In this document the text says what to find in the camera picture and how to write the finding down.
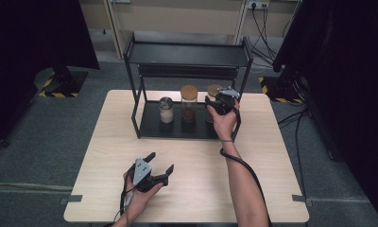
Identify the black metal shelf rack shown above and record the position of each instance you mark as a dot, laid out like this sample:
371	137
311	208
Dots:
187	54

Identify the tall glass jar green leaves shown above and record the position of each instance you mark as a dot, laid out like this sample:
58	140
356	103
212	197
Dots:
214	90

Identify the person's right hand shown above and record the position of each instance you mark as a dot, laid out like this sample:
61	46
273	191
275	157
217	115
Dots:
225	126

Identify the white wall power socket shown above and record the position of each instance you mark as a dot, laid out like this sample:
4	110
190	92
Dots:
259	4

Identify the black stand base striped tape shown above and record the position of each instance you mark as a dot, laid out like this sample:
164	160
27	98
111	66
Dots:
64	82
281	91

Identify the tall glass jar brown spice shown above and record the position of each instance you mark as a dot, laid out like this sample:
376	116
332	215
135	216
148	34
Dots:
189	93

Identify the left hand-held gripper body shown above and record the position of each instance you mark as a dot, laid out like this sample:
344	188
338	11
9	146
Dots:
142	171

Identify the thin wrist band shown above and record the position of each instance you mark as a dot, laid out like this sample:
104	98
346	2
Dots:
227	141

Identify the person's left hand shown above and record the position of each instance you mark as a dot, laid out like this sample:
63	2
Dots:
139	201

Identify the short glass jar white powder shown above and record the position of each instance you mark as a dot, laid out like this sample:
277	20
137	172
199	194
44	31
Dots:
166	115

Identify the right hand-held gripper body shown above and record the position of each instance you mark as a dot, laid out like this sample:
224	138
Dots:
228	92

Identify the dark curtain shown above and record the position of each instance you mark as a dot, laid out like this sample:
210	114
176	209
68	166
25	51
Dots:
26	47
351	78

